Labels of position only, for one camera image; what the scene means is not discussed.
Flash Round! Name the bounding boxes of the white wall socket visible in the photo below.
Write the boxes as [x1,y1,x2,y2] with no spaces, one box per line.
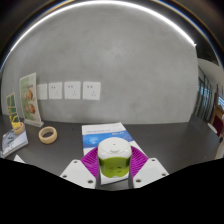
[82,81,102,101]
[63,81,82,100]
[48,82,63,100]
[36,83,48,101]

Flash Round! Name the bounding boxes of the dark-framed glass partition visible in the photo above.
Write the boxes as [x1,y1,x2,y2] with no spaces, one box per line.
[196,65,218,122]

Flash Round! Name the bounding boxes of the green menu sign stand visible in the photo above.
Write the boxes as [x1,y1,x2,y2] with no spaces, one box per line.
[19,72,45,128]

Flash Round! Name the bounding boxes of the white and blue booklet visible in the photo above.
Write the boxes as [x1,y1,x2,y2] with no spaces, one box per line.
[81,122,148,185]

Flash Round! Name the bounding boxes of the grey booklet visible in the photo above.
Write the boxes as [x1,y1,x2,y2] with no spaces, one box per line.
[0,128,29,159]

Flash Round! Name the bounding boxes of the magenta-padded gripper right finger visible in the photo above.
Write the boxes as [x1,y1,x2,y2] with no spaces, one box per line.
[128,145,170,190]

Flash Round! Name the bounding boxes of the curved ceiling light strip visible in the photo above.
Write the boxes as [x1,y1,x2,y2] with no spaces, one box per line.
[0,0,198,71]

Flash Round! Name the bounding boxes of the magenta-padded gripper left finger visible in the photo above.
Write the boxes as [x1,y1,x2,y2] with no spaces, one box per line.
[59,146,101,190]

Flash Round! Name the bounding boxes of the orange menu wooden-base stand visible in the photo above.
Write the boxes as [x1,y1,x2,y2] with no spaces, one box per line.
[5,92,26,136]

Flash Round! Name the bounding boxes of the beige tape roll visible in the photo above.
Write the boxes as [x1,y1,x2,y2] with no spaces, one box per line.
[38,126,58,145]

